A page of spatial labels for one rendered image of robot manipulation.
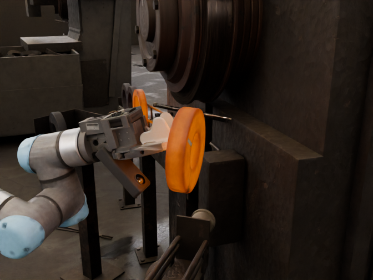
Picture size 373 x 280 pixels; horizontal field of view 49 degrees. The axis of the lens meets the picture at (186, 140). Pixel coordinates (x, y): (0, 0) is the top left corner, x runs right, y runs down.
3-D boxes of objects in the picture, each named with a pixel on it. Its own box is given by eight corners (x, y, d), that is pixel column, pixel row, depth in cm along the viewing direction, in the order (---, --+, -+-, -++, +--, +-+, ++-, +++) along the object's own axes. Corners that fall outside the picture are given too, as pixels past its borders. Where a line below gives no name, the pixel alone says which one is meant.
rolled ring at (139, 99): (130, 93, 200) (137, 92, 201) (135, 130, 200) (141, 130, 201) (137, 85, 183) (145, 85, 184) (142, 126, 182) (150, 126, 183)
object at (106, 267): (87, 252, 200) (75, 108, 177) (126, 273, 185) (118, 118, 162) (52, 273, 184) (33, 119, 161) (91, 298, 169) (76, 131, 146)
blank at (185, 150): (195, 200, 80) (179, 197, 80) (210, 124, 84) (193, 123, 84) (177, 185, 65) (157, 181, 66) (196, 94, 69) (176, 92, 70)
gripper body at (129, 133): (127, 114, 72) (70, 125, 76) (141, 160, 74) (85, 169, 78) (145, 104, 79) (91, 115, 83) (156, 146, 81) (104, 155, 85)
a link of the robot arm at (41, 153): (46, 168, 91) (33, 132, 89) (87, 161, 87) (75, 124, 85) (23, 183, 84) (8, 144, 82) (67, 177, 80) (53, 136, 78)
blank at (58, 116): (56, 132, 172) (49, 134, 171) (56, 103, 162) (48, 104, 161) (69, 157, 164) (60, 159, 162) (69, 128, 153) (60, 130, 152)
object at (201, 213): (215, 234, 98) (216, 210, 97) (205, 251, 90) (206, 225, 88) (191, 230, 100) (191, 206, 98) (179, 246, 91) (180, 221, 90)
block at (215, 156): (232, 227, 115) (236, 146, 107) (245, 242, 108) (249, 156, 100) (196, 233, 112) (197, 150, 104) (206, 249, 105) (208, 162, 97)
